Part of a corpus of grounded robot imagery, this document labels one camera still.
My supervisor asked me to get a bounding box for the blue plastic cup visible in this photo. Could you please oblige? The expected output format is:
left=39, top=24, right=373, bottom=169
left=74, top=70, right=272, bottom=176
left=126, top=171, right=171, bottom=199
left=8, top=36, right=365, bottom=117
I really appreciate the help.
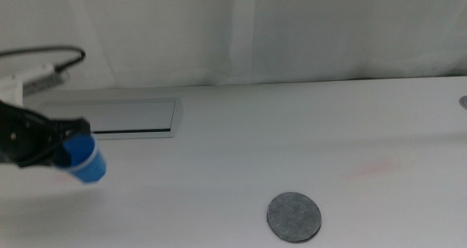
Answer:
left=53, top=133, right=107, bottom=185

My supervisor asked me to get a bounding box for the round grey cup mat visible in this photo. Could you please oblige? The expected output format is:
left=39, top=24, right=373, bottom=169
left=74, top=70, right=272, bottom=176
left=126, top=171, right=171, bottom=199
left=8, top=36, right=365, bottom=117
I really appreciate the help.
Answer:
left=266, top=191, right=323, bottom=244

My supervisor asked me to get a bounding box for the white curtain backdrop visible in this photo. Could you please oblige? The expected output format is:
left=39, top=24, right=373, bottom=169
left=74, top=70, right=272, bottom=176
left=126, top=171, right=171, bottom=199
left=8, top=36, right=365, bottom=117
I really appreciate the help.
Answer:
left=0, top=0, right=467, bottom=93

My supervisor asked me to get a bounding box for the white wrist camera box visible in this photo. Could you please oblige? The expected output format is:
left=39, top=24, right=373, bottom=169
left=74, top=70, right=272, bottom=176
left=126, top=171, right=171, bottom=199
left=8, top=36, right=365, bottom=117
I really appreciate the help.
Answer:
left=0, top=63, right=71, bottom=106

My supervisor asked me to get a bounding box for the silver table cable hatch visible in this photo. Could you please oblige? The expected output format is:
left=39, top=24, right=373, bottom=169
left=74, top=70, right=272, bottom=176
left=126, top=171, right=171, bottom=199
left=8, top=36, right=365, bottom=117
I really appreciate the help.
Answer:
left=22, top=97, right=185, bottom=140

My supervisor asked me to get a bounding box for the black cable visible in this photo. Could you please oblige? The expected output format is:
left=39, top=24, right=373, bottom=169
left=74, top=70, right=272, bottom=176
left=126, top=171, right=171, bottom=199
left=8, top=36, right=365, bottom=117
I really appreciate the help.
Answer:
left=0, top=45, right=87, bottom=74

